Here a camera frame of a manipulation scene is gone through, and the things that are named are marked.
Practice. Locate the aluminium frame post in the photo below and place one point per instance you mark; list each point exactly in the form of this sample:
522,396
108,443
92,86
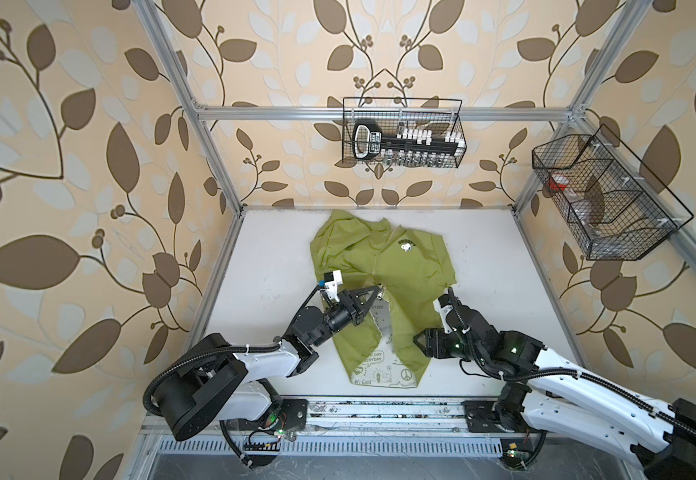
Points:
601,30
147,14

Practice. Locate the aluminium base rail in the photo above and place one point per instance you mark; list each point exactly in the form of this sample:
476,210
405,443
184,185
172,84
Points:
441,416

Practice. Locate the black wire basket right wall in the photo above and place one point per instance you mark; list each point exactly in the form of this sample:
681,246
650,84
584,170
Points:
617,207

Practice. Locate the aluminium frame right post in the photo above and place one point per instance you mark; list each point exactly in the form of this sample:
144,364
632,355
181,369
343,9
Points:
601,30

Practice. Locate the black wire basket wall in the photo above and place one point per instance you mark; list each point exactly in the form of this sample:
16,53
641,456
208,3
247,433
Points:
617,207
436,114

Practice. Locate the aluminium frame left post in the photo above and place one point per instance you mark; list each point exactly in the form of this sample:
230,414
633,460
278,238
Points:
147,14

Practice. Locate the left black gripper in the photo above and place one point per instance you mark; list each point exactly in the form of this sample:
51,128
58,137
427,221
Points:
358,310

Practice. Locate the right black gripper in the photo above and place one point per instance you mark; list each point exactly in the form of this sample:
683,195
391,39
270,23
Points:
432,338

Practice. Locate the green zip-up hooded jacket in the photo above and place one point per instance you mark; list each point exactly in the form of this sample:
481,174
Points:
412,268

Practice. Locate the black tool set in basket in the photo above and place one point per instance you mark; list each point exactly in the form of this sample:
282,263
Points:
405,146

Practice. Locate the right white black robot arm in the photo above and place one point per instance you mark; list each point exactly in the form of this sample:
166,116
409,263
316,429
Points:
543,392

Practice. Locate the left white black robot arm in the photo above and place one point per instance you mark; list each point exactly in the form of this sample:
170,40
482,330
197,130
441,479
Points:
217,381

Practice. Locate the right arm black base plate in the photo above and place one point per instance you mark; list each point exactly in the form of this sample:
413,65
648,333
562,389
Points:
484,416

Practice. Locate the black wire basket back wall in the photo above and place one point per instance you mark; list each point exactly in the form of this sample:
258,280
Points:
436,114

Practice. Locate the red-capped item in basket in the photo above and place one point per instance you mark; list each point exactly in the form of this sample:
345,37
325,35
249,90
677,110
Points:
558,183

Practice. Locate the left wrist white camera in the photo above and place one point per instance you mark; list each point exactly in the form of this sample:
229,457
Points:
329,286

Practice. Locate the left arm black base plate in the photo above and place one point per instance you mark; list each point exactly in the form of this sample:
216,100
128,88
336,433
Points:
289,414

